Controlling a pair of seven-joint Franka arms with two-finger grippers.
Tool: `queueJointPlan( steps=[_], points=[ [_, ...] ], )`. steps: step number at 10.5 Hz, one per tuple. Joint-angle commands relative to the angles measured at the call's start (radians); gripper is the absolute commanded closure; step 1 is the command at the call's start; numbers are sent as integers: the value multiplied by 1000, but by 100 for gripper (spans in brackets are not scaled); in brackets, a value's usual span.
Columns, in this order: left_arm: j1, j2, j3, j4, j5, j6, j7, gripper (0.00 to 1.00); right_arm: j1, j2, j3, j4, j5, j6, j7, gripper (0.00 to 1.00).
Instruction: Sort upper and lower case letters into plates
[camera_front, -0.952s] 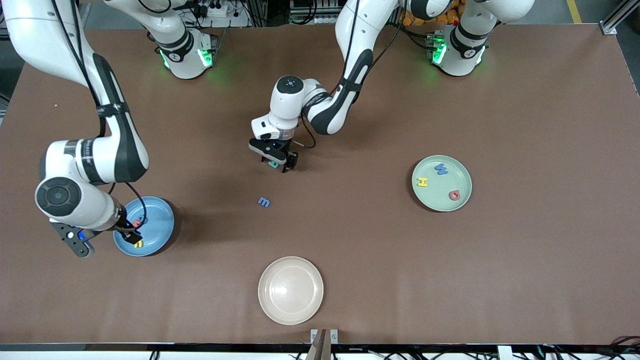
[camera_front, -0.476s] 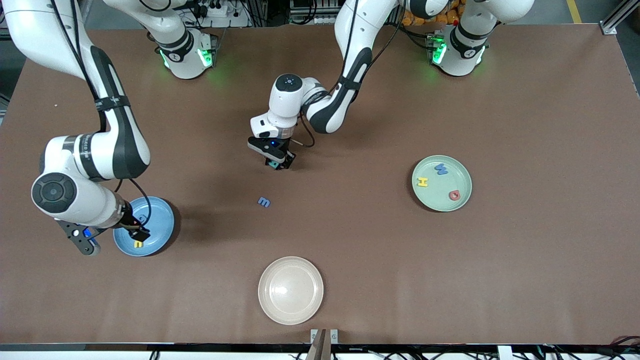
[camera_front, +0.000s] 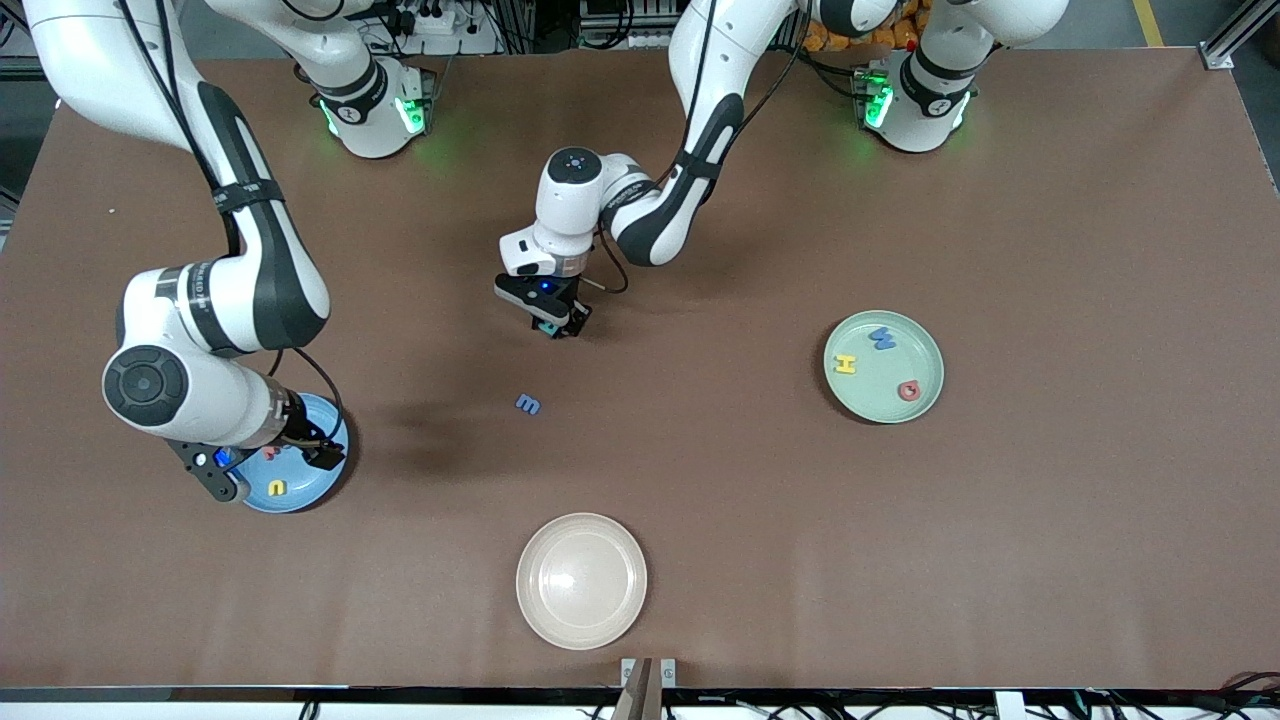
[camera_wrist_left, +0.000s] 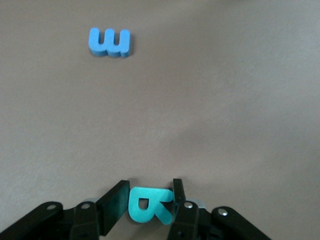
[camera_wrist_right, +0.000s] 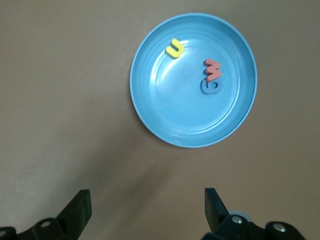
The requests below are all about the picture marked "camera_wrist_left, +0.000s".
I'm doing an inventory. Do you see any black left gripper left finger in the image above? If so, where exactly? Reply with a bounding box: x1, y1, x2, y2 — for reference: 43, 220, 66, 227
0, 179, 131, 240

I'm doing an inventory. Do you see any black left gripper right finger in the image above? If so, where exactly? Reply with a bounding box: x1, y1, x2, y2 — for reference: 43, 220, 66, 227
167, 178, 272, 240

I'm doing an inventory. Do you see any teal foam letter R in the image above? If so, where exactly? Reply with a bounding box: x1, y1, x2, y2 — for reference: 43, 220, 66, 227
127, 186, 174, 225

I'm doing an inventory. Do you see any blue foam lowercase m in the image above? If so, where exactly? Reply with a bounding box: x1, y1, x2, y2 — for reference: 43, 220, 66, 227
88, 26, 132, 59

